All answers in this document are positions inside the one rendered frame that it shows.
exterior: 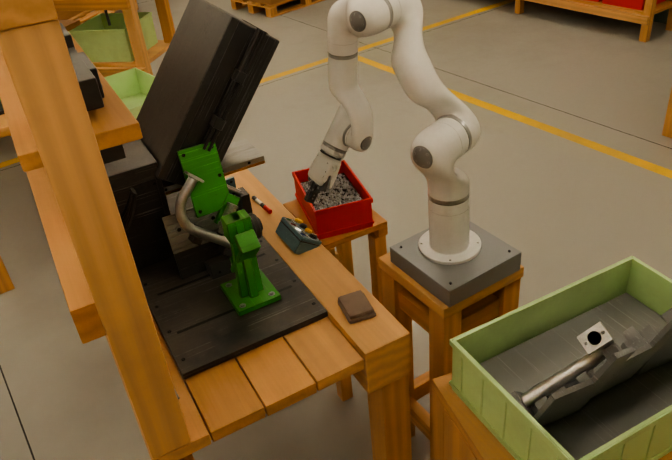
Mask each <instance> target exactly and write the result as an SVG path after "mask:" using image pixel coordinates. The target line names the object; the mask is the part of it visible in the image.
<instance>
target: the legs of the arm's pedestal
mask: <svg viewBox="0 0 672 460"><path fill-rule="evenodd" d="M381 277H382V294H383V306H384V307H385V308H386V309H387V310H388V311H389V312H390V313H391V314H392V315H393V316H394V317H395V318H396V319H397V320H398V321H399V322H400V323H401V324H402V325H403V326H404V327H405V328H406V329H407V330H408V331H409V333H410V346H411V373H410V374H409V390H410V419H411V438H412V437H413V436H415V426H416V427H417V428H418V429H419V430H420V431H421V432H422V433H423V434H424V435H425V436H426V437H427V438H428V439H429V440H430V460H433V445H432V379H434V378H437V377H440V376H443V375H446V374H449V373H452V351H453V348H452V347H451V346H450V345H449V340H450V339H452V338H454V337H456V336H458V335H460V334H463V333H465V332H467V331H469V330H471V329H474V328H476V327H478V326H480V325H482V324H484V323H487V322H489V321H491V320H493V319H495V318H497V317H500V316H502V315H504V314H506V313H508V312H510V311H513V310H515V309H517V308H518V304H519V292H520V281H521V278H520V279H518V280H516V281H514V282H512V283H510V284H509V285H507V286H505V287H503V288H501V289H499V290H498V291H496V292H494V293H492V294H490V295H488V296H487V297H485V298H483V299H481V300H479V301H477V302H476V303H474V304H472V305H470V306H468V307H467V308H465V309H463V310H461V311H459V312H457V313H456V314H454V315H452V316H450V317H448V318H446V319H445V320H443V319H442V318H441V317H440V316H438V315H437V314H436V313H435V312H433V311H432V310H431V309H430V308H429V307H427V306H426V305H425V304H424V303H422V302H421V301H420V300H419V299H417V298H416V297H415V296H414V295H413V294H411V293H410V292H409V291H408V290H406V289H405V288H404V287H403V286H402V285H400V284H399V283H398V282H397V281H395V280H394V279H393V278H392V277H390V276H389V275H388V274H387V273H386V272H384V271H383V270H382V269H381ZM412 319H413V320H414V321H415V322H416V323H417V324H418V325H420V326H421V327H422V328H423V329H424V330H425V331H427V332H428V333H429V371H427V372H426V373H424V374H422V375H420V376H419V377H417V378H415V379H414V373H413V337H412ZM428 393H430V414H429V413H428V412H427V411H426V410H425V409H424V408H423V407H422V406H421V405H420V404H419V403H418V402H417V400H418V399H420V398H422V397H423V396H425V395H427V394H428Z"/></svg>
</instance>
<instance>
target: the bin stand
mask: <svg viewBox="0 0 672 460"><path fill-rule="evenodd" d="M283 206H284V207H285V208H286V209H287V210H288V211H289V212H290V213H291V214H292V215H293V216H294V217H295V218H299V219H301V220H302V221H303V223H304V224H306V225H307V228H309V229H311V230H312V233H314V234H315V232H314V230H313V229H312V227H311V225H310V223H309V221H308V219H307V217H306V215H305V213H304V212H303V210H302V208H301V206H300V204H299V202H298V200H297V199H296V200H293V201H290V202H287V203H285V204H283ZM372 219H373V220H374V224H373V226H372V227H369V228H365V229H361V230H357V231H353V232H349V233H345V234H341V235H337V236H333V237H329V238H325V239H321V240H320V241H321V242H322V243H321V244H322V245H323V246H324V247H325V248H326V249H327V250H328V251H329V252H330V253H331V254H332V255H333V256H334V257H335V258H336V259H337V260H338V261H339V262H340V263H341V264H342V265H343V266H344V267H345V268H346V269H347V270H348V271H349V272H350V273H351V274H352V275H353V276H354V269H353V258H352V247H351V240H354V239H356V238H359V237H362V236H364V235H367V234H368V241H369V255H370V269H371V283H372V295H373V296H374V297H375V298H376V299H377V300H378V301H379V302H380V303H381V304H382V305H383V294H382V277H381V268H379V263H378V258H379V257H381V256H383V255H385V254H387V247H386V235H387V234H388V227H387V221H386V220H385V219H384V218H383V217H382V216H380V215H379V214H378V213H377V212H375V211H374V210H373V209H372ZM335 247H336V250H337V252H336V251H335ZM336 386H337V394H338V396H339V397H340V398H341V400H342V401H343V402H344V401H346V400H348V399H350V398H352V397H353V392H352V382H351V376H349V377H347V378H345V379H342V380H340V381H338V382H336Z"/></svg>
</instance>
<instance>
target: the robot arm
mask: <svg viewBox="0 0 672 460"><path fill-rule="evenodd" d="M389 28H391V29H392V31H393V35H394V44H393V49H392V54H391V64H392V68H393V70H394V72H395V74H396V77H397V79H398V81H399V83H400V85H401V86H402V88H403V90H404V92H405V93H406V94H407V96H408V97H409V98H410V99H411V100H412V101H413V102H414V103H415V104H417V105H419V106H422V107H424V108H426V109H427V110H428V111H429V112H430V113H431V114H432V115H433V116H434V118H435V120H436V122H434V123H433V124H431V125H430V126H428V127H427V128H425V129H424V130H422V131H421V132H420V133H419V134H418V135H417V136H416V137H415V139H414V140H413V143H412V146H411V160H412V163H413V164H414V166H415V167H416V168H417V169H418V170H419V171H420V172H421V173H422V174H423V175H424V176H425V178H426V180H427V187H428V214H429V230H428V231H427V232H425V233H424V234H423V235H422V236H421V237H420V239H419V242H418V248H419V251H420V253H421V254H422V255H423V256H424V257H425V258H426V259H428V260H430V261H432V262H435V263H438V264H444V265H455V264H461V263H465V262H467V261H470V260H472V259H473V258H475V257H476V256H477V255H478V254H479V252H480V250H481V240H480V238H479V236H478V235H477V234H476V233H475V232H473V231H471V230H470V194H469V193H470V188H469V179H468V176H467V175H466V173H465V172H464V171H463V170H461V169H459V168H456V167H454V164H455V162H456V160H457V159H459V158H460V157H461V156H463V155H464V154H465V153H467V152H468V151H469V150H470V149H472V148H473V147H474V146H475V145H476V143H477V142H478V140H479V138H480V133H481V130H480V124H479V122H478V120H477V118H476V116H475V115H474V113H473V112H472V111H471V110H470V109H469V108H468V107H467V106H466V105H465V104H464V103H463V102H462V101H461V100H460V99H459V98H457V97H456V96H455V95H454V94H453V93H452V92H451V91H450V90H449V89H448V88H447V87H446V86H445V85H444V84H443V83H442V81H441V80H440V78H439V77H438V75H437V73H436V71H435V69H434V67H433V65H432V63H431V60H430V58H429V56H428V54H427V52H426V49H425V46H424V41H423V32H422V30H423V7H422V3H421V1H420V0H338V1H336V2H335V3H334V4H333V5H332V6H331V8H330V10H329V12H328V17H327V47H328V80H329V88H330V91H331V93H332V94H333V95H334V96H335V97H336V98H337V100H338V101H339V102H340V103H341V105H340V106H339V108H338V110H337V112H336V115H335V117H334V119H333V121H332V123H331V125H330V127H329V129H328V131H327V134H326V136H325V138H324V140H323V142H322V144H321V146H320V147H321V148H322V149H321V150H320V151H319V153H318V154H317V156H316V157H315V159H314V161H313V163H312V165H311V167H310V169H309V171H308V180H309V182H310V184H309V186H308V188H309V189H308V191H307V193H306V195H305V197H304V200H305V201H306V202H309V203H312V204H313V203H314V201H315V199H316V197H317V195H318V193H320V192H321V191H323V192H326V190H327V188H328V189H331V188H332V186H333V184H334V182H335V180H336V177H337V175H338V172H339V169H340V166H341V160H342V159H341V158H344V157H345V154H346V152H347V150H348V148H349V147H350V148H352V149H354V150H356V151H359V152H364V151H366V150H367V149H368V148H369V147H370V145H371V143H372V139H373V115H372V111H371V107H370V105H369V102H368V100H367V99H366V97H365V95H364V93H363V92H362V90H361V89H360V87H359V85H358V38H363V37H369V36H373V35H376V34H378V33H380V32H382V31H385V30H387V29H389Z"/></svg>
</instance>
